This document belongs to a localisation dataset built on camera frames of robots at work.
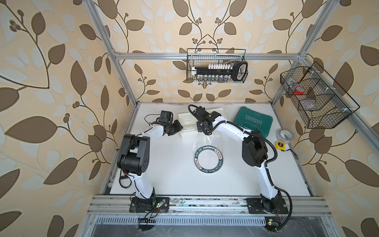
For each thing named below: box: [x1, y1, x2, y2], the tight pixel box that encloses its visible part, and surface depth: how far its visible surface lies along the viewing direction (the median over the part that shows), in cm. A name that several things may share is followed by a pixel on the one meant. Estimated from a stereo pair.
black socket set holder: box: [191, 60, 249, 82], surface depth 86 cm
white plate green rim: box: [193, 145, 224, 174], surface depth 91 cm
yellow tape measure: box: [275, 140, 286, 151], surface depth 96 cm
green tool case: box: [232, 106, 273, 138], surface depth 106 cm
